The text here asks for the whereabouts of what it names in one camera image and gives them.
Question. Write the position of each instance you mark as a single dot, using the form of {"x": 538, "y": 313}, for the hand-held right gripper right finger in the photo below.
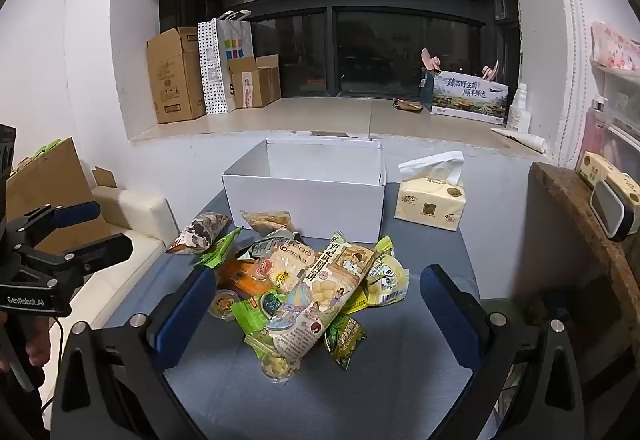
{"x": 450, "y": 320}

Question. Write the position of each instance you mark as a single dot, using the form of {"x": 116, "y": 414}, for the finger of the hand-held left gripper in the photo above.
{"x": 100, "y": 254}
{"x": 75, "y": 215}

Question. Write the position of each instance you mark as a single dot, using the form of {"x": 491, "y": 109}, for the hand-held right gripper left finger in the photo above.
{"x": 185, "y": 320}

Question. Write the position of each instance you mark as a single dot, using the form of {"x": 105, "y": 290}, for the orange cake packet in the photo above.
{"x": 240, "y": 280}

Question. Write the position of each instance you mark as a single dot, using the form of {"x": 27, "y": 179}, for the white cardboard box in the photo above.
{"x": 310, "y": 205}

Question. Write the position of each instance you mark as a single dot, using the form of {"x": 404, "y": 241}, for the person's left forearm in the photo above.
{"x": 20, "y": 412}

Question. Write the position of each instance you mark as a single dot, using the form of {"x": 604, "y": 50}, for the person's left hand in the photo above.
{"x": 35, "y": 347}

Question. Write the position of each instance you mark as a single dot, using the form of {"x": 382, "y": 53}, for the flat brown cardboard sheet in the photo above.
{"x": 60, "y": 180}

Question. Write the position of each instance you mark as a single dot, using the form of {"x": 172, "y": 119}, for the jelly cup with printed lid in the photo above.
{"x": 223, "y": 305}

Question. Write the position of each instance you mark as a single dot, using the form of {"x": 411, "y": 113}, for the bright green snack packet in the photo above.
{"x": 247, "y": 315}

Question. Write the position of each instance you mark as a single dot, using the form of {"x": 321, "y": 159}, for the light green papers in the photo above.
{"x": 40, "y": 151}

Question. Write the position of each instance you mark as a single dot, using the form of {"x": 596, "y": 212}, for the flat green snack packet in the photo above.
{"x": 220, "y": 250}

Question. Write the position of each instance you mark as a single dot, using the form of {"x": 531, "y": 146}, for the brown and white snack packet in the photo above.
{"x": 197, "y": 232}

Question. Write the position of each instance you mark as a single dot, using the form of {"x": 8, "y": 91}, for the blue-grey table cloth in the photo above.
{"x": 390, "y": 385}

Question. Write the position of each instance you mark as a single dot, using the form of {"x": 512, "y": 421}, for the small dark blue packet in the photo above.
{"x": 273, "y": 304}

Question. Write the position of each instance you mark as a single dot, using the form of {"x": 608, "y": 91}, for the yellow jelly cup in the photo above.
{"x": 275, "y": 367}

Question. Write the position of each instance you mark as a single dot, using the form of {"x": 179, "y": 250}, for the silver snack packet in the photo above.
{"x": 262, "y": 247}

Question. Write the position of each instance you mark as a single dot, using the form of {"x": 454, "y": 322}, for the dark green pea packet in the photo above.
{"x": 345, "y": 337}

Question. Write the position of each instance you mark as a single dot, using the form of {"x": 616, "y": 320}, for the white round cracker packet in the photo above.
{"x": 287, "y": 265}

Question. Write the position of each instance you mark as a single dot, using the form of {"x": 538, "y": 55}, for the clear packet of orange chips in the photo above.
{"x": 267, "y": 221}

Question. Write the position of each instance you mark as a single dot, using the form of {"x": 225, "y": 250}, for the large cream illustrated cracker packet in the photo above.
{"x": 320, "y": 300}

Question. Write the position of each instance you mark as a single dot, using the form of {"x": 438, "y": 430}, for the brown wooden shelf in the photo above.
{"x": 565, "y": 200}

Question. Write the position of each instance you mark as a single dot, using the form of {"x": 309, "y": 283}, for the tall brown cardboard box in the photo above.
{"x": 172, "y": 75}

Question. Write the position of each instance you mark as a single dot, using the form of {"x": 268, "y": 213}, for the white rounded device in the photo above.
{"x": 610, "y": 210}

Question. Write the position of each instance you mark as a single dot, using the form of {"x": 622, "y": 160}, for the white tube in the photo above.
{"x": 522, "y": 139}

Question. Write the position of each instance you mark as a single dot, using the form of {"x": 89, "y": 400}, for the white dotted paper bag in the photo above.
{"x": 212, "y": 70}

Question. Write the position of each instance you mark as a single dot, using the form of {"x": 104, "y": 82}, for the small yellow tissue pack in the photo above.
{"x": 600, "y": 169}

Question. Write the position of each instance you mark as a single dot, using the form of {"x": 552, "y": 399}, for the brown wrapper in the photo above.
{"x": 407, "y": 105}

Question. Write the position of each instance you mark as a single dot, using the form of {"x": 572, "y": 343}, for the white plastic bottle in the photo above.
{"x": 520, "y": 110}

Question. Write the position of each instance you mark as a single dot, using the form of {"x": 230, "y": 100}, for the small open cardboard box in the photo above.
{"x": 255, "y": 82}

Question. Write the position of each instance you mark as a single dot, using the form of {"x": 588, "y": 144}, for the printed landscape carton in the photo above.
{"x": 470, "y": 95}

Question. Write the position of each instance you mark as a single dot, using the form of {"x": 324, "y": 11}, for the pink slipper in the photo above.
{"x": 430, "y": 59}
{"x": 492, "y": 70}

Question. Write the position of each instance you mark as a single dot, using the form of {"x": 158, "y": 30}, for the clear plastic drawer unit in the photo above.
{"x": 617, "y": 120}

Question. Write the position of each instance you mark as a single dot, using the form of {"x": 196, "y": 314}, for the dark window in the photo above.
{"x": 380, "y": 50}

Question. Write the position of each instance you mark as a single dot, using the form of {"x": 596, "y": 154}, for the pink floral packet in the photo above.
{"x": 615, "y": 45}

